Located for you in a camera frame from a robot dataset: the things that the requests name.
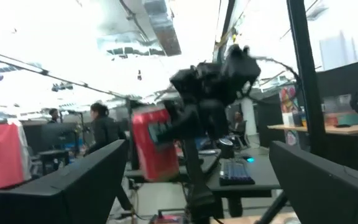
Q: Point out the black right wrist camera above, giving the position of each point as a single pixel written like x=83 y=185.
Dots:
x=241 y=68

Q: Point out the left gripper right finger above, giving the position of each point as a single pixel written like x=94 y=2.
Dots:
x=328 y=199

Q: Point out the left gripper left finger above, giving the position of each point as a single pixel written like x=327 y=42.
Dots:
x=73 y=199

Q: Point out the colourful poster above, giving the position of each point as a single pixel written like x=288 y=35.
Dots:
x=288 y=99

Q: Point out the black cylindrical speaker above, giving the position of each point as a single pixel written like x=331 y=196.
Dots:
x=226 y=147

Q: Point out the person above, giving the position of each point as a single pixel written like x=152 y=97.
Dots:
x=53 y=115
x=238 y=124
x=104 y=130

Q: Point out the wooden desk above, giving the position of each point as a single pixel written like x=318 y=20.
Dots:
x=346 y=129

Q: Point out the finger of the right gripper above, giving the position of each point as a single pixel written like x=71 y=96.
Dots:
x=179 y=124
x=213 y=121

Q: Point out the red Fanta strawberry can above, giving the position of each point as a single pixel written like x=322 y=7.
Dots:
x=154 y=155

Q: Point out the computer mouse blue light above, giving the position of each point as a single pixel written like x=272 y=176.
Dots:
x=250 y=159

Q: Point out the black stand beam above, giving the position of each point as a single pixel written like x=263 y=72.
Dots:
x=303 y=77

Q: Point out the backlit computer keyboard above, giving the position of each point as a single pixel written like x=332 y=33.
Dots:
x=235 y=172

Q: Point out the pink cloth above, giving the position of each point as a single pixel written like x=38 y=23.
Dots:
x=2 y=155

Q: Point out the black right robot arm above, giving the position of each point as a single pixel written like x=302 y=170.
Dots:
x=199 y=186

